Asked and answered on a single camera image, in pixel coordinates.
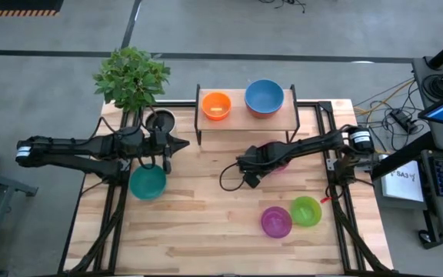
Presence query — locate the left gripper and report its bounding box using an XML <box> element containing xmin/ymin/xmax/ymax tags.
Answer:
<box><xmin>150</xmin><ymin>115</ymin><xmax>191</xmax><ymax>175</ymax></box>

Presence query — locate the small orange bowl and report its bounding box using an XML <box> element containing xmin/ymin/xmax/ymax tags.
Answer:
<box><xmin>201</xmin><ymin>91</ymin><xmax>233</xmax><ymax>122</ymax></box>

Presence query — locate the blue bowl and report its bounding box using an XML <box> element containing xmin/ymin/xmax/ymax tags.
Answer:
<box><xmin>244</xmin><ymin>78</ymin><xmax>285</xmax><ymax>115</ymax></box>

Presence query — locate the translucent purple bowl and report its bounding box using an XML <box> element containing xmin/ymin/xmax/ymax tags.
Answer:
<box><xmin>260</xmin><ymin>205</ymin><xmax>293</xmax><ymax>239</ymax></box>

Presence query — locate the translucent yellow-green bowl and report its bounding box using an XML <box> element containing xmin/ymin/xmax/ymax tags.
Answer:
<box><xmin>289</xmin><ymin>195</ymin><xmax>323</xmax><ymax>228</ymax></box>

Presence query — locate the white plant pot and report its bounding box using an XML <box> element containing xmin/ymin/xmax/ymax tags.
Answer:
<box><xmin>144</xmin><ymin>108</ymin><xmax>177</xmax><ymax>134</ymax></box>

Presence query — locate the teal bowl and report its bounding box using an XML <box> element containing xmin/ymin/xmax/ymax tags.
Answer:
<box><xmin>128</xmin><ymin>163</ymin><xmax>168</xmax><ymax>202</ymax></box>

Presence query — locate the green leafy potted tree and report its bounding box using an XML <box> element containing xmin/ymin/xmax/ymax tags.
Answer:
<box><xmin>92</xmin><ymin>45</ymin><xmax>172</xmax><ymax>113</ymax></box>

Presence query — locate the black power adapter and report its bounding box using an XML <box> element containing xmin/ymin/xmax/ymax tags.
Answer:
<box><xmin>390</xmin><ymin>108</ymin><xmax>413</xmax><ymax>132</ymax></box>

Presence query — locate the grey metal stand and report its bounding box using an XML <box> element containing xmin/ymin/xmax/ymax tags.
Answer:
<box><xmin>0</xmin><ymin>165</ymin><xmax>40</xmax><ymax>272</ymax></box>

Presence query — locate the black yellow hazard striped mat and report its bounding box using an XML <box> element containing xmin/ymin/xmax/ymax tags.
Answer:
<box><xmin>0</xmin><ymin>0</ymin><xmax>65</xmax><ymax>17</ymax></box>

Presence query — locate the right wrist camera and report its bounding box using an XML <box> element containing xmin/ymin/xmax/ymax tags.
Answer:
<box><xmin>244</xmin><ymin>172</ymin><xmax>262</xmax><ymax>189</ymax></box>

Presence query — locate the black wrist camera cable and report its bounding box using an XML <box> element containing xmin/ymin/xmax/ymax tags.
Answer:
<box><xmin>219</xmin><ymin>161</ymin><xmax>254</xmax><ymax>192</ymax></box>

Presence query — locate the wooden shelf with black frame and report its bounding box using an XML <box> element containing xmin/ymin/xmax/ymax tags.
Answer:
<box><xmin>194</xmin><ymin>83</ymin><xmax>301</xmax><ymax>146</ymax></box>

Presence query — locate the black aluminium table frame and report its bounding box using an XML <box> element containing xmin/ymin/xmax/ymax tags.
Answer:
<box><xmin>58</xmin><ymin>99</ymin><xmax>395</xmax><ymax>277</ymax></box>

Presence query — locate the yellow cable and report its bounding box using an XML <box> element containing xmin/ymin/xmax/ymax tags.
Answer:
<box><xmin>354</xmin><ymin>78</ymin><xmax>417</xmax><ymax>116</ymax></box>

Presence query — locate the coiled black cable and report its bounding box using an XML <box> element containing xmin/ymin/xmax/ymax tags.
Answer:
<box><xmin>423</xmin><ymin>72</ymin><xmax>443</xmax><ymax>99</ymax></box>

